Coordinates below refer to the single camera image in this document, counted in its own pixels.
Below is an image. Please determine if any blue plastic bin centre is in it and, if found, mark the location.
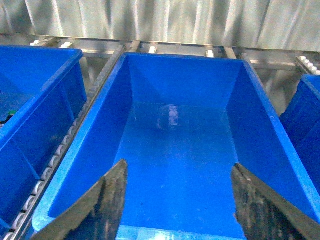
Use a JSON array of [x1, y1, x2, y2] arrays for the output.
[[32, 53, 320, 240]]

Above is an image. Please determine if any green push button switch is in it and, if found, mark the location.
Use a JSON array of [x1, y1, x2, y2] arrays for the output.
[[0, 111, 16, 128]]

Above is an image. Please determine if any blue plastic bin left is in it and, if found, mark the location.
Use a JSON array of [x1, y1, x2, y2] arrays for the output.
[[0, 45, 87, 233]]

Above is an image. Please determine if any metal roller rack frame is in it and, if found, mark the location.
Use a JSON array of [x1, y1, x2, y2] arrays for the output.
[[0, 33, 320, 240]]

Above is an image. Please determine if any blue plastic bin right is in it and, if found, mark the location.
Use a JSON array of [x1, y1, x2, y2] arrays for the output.
[[280, 74, 320, 191]]

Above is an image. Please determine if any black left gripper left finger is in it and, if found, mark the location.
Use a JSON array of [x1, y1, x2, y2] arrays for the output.
[[31, 159, 128, 240]]

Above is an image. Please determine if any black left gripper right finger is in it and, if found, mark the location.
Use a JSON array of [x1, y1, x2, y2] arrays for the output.
[[231, 163, 320, 240]]

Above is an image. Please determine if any blue plastic bin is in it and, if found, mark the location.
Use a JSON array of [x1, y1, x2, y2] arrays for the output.
[[280, 74, 320, 191], [32, 53, 320, 240], [0, 45, 87, 233]]

